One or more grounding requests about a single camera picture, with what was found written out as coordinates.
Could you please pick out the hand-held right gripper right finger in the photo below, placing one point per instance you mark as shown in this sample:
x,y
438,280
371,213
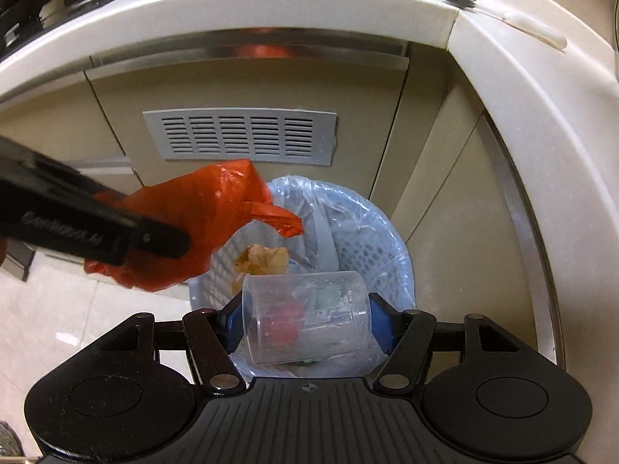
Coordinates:
x,y
384,324

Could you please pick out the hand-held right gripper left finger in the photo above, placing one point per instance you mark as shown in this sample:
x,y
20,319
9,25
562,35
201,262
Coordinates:
x,y
232,324

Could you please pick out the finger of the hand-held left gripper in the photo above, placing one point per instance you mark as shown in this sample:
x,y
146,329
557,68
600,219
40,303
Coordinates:
x,y
159,239
43,169

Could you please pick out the clear plastic cup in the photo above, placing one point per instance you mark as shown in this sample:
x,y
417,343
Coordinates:
x,y
338,333

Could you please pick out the orange plastic bag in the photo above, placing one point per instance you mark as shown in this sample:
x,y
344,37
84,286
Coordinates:
x,y
203,203

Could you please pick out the beige snack pieces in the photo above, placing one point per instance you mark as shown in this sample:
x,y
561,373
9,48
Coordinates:
x,y
263,258

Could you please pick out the blue mesh trash bin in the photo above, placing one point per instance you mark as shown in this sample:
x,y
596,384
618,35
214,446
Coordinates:
x,y
382,241

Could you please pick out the white toothbrush black bristles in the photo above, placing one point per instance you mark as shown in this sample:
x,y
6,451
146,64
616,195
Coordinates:
x,y
508,19

